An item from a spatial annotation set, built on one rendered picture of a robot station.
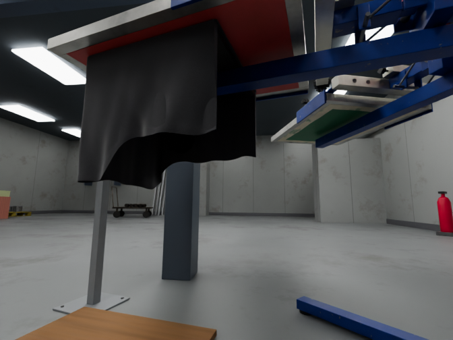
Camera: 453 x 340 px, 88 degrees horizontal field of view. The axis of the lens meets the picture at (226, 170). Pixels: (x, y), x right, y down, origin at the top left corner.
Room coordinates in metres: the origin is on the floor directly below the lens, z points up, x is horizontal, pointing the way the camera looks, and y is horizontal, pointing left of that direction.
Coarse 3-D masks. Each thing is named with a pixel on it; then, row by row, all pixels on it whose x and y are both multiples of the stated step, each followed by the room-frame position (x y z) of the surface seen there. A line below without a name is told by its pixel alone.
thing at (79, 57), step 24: (240, 0) 0.51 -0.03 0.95; (264, 0) 0.51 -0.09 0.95; (168, 24) 0.59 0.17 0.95; (192, 24) 0.59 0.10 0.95; (240, 24) 0.59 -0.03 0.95; (264, 24) 0.59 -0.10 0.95; (288, 24) 0.59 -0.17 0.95; (96, 48) 0.70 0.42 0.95; (240, 48) 0.69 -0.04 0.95; (264, 48) 0.69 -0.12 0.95; (288, 48) 0.69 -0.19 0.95
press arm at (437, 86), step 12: (432, 84) 0.84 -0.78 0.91; (444, 84) 0.80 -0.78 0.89; (408, 96) 0.94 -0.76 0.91; (420, 96) 0.89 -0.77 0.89; (432, 96) 0.84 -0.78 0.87; (444, 96) 0.84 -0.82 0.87; (384, 108) 1.06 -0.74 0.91; (396, 108) 1.00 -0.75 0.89; (408, 108) 0.95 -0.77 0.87; (360, 120) 1.22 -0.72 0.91; (372, 120) 1.14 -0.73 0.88; (384, 120) 1.10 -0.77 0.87; (336, 132) 1.42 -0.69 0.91; (348, 132) 1.32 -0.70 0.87; (360, 132) 1.30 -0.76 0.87; (324, 144) 1.58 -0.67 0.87
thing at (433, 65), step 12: (408, 0) 0.55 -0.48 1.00; (420, 0) 0.54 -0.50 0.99; (432, 0) 0.52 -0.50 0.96; (444, 0) 0.50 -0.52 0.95; (420, 12) 0.58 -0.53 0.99; (432, 12) 0.52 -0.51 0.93; (444, 12) 0.52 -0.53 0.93; (396, 24) 0.64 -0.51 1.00; (408, 24) 0.63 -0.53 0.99; (420, 24) 0.59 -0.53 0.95; (432, 24) 0.56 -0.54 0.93; (444, 24) 0.56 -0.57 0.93; (432, 60) 0.78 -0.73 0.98; (444, 60) 0.75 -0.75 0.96; (432, 72) 0.79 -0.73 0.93; (444, 72) 0.78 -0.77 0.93
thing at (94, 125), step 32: (192, 32) 0.59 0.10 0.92; (96, 64) 0.72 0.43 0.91; (128, 64) 0.67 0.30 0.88; (160, 64) 0.63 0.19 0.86; (192, 64) 0.59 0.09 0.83; (96, 96) 0.71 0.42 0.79; (128, 96) 0.68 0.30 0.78; (160, 96) 0.63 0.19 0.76; (192, 96) 0.60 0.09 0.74; (96, 128) 0.72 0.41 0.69; (128, 128) 0.69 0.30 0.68; (160, 128) 0.62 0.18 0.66; (192, 128) 0.61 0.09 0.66; (96, 160) 0.73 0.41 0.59
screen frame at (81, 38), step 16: (160, 0) 0.55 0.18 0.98; (208, 0) 0.51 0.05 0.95; (224, 0) 0.51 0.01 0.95; (288, 0) 0.51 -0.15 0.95; (112, 16) 0.61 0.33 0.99; (128, 16) 0.58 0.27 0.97; (144, 16) 0.57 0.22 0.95; (160, 16) 0.56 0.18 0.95; (176, 16) 0.56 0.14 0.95; (288, 16) 0.56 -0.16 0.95; (80, 32) 0.65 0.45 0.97; (96, 32) 0.63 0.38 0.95; (112, 32) 0.63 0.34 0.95; (128, 32) 0.63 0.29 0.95; (304, 32) 0.65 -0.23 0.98; (48, 48) 0.70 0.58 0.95; (64, 48) 0.70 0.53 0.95; (80, 48) 0.70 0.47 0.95; (304, 48) 0.69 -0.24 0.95; (80, 64) 0.79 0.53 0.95; (256, 96) 1.03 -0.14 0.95
